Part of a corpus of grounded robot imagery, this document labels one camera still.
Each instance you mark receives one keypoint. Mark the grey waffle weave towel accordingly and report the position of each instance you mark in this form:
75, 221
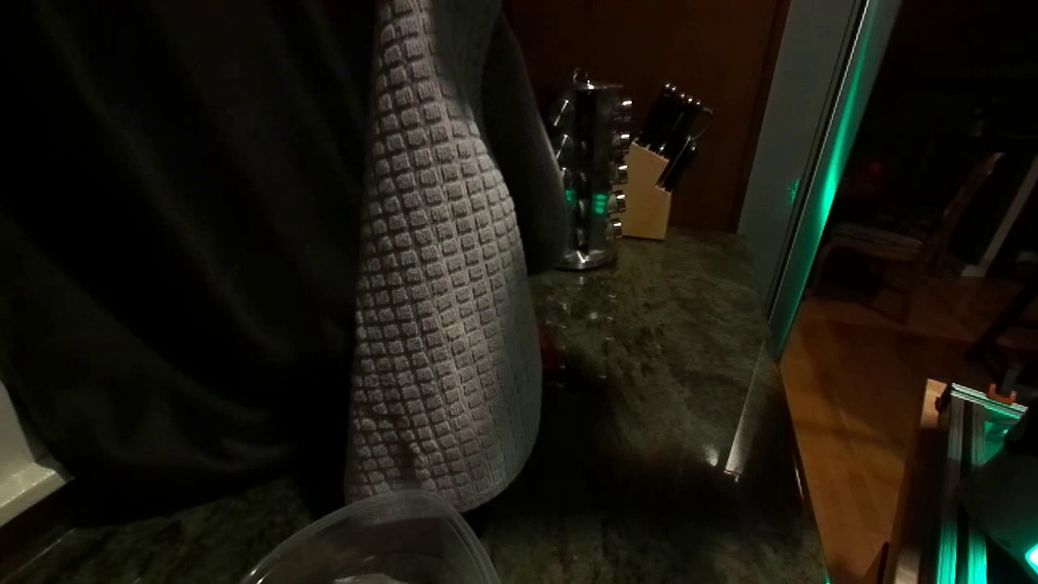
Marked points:
443, 302

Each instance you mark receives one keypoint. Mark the metal robot stand frame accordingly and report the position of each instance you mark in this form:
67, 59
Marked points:
978, 487

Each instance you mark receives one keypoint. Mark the clear plastic container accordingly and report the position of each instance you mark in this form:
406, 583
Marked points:
379, 541

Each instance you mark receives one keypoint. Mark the black utensil rack stand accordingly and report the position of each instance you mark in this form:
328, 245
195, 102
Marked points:
593, 172

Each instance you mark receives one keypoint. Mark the white box edge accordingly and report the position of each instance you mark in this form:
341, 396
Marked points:
25, 465

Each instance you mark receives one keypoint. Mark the wooden knife block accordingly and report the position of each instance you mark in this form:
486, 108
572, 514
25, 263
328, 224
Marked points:
652, 180

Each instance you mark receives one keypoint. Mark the silver metal post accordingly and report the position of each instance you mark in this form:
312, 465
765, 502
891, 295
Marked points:
805, 149

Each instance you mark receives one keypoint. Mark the dark wooden chair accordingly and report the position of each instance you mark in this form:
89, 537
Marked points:
958, 207

